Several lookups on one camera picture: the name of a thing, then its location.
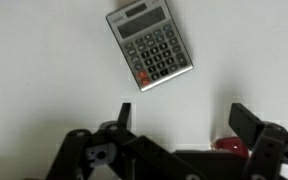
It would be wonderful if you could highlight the red toy car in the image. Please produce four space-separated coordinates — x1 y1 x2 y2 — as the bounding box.
213 136 250 158

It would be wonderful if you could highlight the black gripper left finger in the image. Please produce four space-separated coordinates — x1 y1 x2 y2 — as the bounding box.
45 102 207 180

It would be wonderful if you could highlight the silver calculator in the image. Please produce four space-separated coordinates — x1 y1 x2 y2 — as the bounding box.
105 0 195 93

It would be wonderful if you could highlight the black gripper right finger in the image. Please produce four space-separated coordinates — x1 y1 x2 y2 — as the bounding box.
228 102 288 180

